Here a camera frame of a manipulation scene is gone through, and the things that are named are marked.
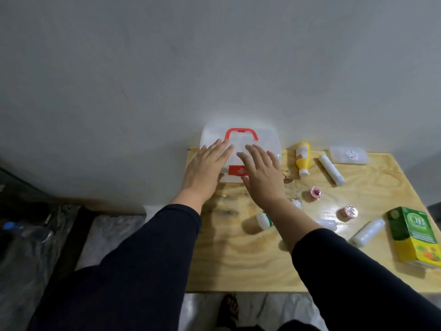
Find white bottle green stripes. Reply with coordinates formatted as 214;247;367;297
255;199;303;231

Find person's left hand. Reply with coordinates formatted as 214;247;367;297
174;138;236;212

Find medium white gauze roll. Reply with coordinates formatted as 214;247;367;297
315;218;338;232
351;218;386;248

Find plastic bottle blue cap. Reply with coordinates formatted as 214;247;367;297
3;221;54;244

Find yellow bottle white cap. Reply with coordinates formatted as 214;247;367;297
295;142;311;178

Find person's left black sandal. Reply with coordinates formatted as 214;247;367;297
216;294;240;328

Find long white gauze roll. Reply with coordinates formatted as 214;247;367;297
317;154;346;187

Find person's right forearm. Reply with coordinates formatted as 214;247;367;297
263;198;441;331

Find person's dark clothing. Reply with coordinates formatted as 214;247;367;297
237;319;321;331

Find person's left forearm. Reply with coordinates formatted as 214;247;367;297
27;193;207;331

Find person's right hand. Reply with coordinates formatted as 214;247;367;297
236;144;288;211

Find clear plastic packet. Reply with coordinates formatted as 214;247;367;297
329;146;371;166

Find wooden table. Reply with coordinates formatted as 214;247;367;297
186;147;441;294

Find green yellow medicine box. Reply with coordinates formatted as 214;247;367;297
385;206;441;268

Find white first aid box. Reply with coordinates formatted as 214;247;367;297
199;122;282;185

